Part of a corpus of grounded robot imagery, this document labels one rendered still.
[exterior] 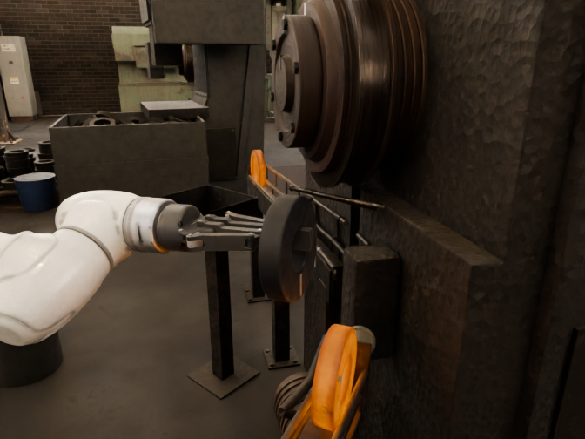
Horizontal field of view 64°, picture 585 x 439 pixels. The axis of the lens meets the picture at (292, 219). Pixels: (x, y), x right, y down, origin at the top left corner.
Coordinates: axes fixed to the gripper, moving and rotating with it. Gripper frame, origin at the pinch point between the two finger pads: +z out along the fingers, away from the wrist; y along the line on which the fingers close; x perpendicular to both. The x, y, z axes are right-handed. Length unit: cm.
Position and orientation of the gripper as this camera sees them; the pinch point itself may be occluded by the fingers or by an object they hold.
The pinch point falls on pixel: (288, 237)
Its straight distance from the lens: 67.7
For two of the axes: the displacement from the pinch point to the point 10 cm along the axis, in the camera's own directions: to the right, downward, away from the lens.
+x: -0.5, -9.5, -3.1
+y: -3.6, 3.0, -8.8
